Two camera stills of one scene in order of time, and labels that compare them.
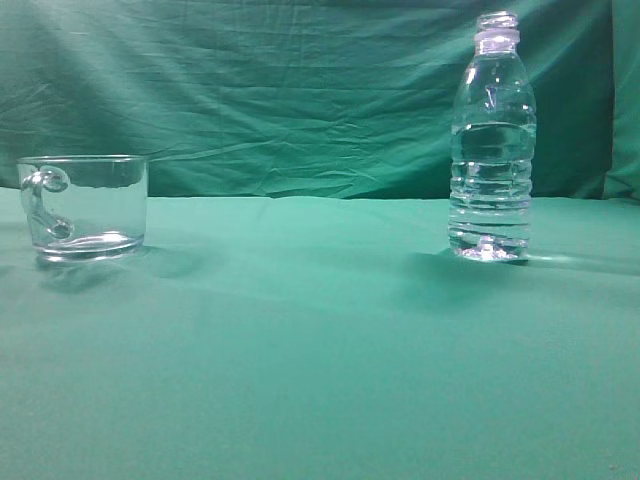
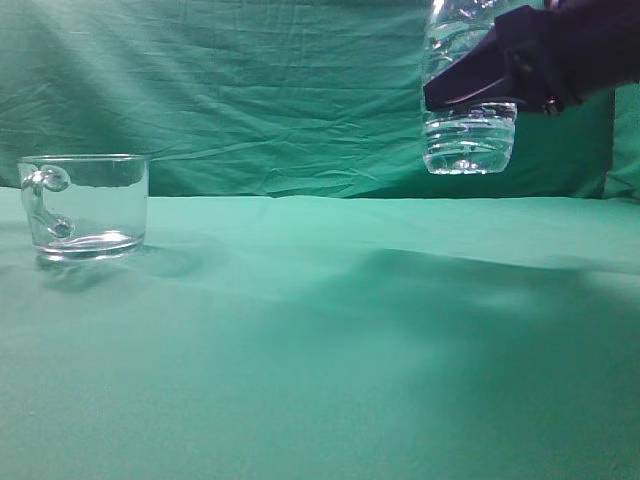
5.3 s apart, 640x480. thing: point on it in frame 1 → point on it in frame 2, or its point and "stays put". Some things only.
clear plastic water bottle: [494, 129] → [464, 138]
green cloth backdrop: [312, 98] stays put
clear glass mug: [85, 208] stays put
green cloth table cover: [324, 338] stays put
